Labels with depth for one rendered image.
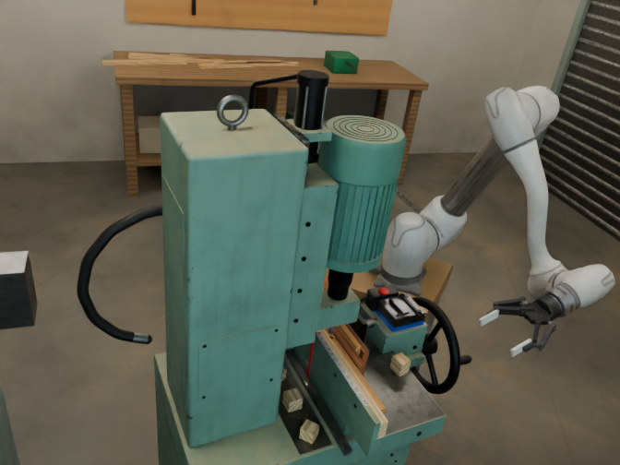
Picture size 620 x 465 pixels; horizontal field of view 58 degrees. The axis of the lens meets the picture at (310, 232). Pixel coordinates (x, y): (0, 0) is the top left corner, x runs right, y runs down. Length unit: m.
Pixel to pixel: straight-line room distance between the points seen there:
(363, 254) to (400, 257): 0.84
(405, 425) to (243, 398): 0.37
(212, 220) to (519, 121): 1.06
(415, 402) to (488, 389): 1.49
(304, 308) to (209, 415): 0.32
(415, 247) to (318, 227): 0.94
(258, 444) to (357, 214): 0.59
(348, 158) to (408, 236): 0.95
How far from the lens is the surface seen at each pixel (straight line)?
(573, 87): 5.04
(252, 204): 1.00
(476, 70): 5.34
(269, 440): 1.40
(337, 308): 1.36
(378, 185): 1.14
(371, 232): 1.19
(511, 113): 1.75
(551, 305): 1.77
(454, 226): 2.16
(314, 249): 1.17
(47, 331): 2.97
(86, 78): 4.42
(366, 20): 4.69
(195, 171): 0.94
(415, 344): 1.56
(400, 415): 1.37
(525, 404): 2.90
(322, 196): 1.11
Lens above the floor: 1.89
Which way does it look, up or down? 30 degrees down
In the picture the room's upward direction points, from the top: 7 degrees clockwise
